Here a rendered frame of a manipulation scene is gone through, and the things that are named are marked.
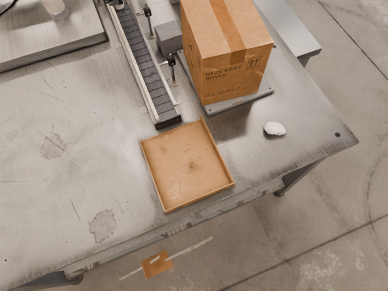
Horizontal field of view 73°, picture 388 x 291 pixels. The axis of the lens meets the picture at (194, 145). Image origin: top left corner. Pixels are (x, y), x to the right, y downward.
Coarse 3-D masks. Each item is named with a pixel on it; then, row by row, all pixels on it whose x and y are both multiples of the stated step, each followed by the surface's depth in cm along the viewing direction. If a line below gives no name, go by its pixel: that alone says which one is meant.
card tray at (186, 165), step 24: (144, 144) 102; (168, 144) 102; (192, 144) 101; (216, 144) 97; (168, 168) 98; (192, 168) 97; (216, 168) 97; (168, 192) 94; (192, 192) 94; (216, 192) 93
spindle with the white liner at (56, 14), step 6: (42, 0) 116; (48, 0) 115; (54, 0) 117; (60, 0) 119; (48, 6) 118; (54, 6) 119; (60, 6) 120; (48, 12) 122; (54, 12) 121; (60, 12) 122; (66, 12) 125; (54, 18) 124; (60, 18) 124
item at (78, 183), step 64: (64, 64) 120; (128, 64) 119; (0, 128) 106; (64, 128) 106; (128, 128) 105; (256, 128) 104; (320, 128) 104; (0, 192) 95; (64, 192) 95; (128, 192) 94; (0, 256) 86; (64, 256) 86
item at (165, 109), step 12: (120, 12) 126; (132, 24) 123; (132, 36) 119; (132, 48) 116; (144, 48) 116; (144, 60) 113; (144, 72) 111; (156, 72) 111; (156, 84) 108; (156, 96) 105; (168, 96) 105; (156, 108) 103; (168, 108) 103
